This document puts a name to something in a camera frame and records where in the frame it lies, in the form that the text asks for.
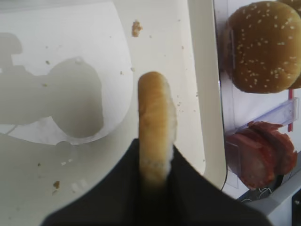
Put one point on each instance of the clear plastic pusher track lower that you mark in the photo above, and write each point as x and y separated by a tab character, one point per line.
278	115

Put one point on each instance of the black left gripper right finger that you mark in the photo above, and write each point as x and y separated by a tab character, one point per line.
194	201

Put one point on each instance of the white metal-rimmed tray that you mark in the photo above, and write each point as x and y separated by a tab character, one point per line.
68	93

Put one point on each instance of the red meat patty slices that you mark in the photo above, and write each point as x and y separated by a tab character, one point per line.
259	153

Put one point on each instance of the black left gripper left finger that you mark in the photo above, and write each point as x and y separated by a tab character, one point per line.
118	200

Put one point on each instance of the red plastic rail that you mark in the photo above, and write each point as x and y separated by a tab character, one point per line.
291	99

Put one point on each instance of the sesame bun top left side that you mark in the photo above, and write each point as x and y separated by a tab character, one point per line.
265	44

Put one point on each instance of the bun bottom half slice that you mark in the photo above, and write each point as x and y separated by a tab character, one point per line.
157	127

